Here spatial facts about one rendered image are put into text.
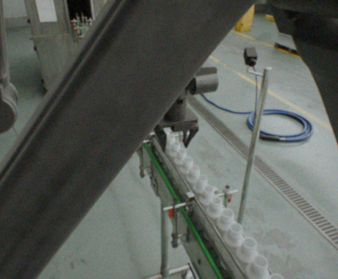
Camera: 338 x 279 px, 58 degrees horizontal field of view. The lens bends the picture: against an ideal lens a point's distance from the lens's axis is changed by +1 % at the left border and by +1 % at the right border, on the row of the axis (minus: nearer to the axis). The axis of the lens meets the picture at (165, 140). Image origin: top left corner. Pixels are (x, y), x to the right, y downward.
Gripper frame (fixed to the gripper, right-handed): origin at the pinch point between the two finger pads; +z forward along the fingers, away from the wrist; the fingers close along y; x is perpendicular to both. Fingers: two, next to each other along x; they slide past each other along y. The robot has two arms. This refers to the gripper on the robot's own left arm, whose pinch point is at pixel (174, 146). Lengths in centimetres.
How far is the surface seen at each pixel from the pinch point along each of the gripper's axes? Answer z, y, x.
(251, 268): 26.4, -12.6, 23.1
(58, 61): 90, 25, -388
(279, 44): 136, -444, -492
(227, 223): 26.1, -14.3, 8.0
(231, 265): 36.3, -12.8, 14.9
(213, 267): 40.4, -9.2, 11.4
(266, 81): 7, -63, -46
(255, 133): 35, -62, -46
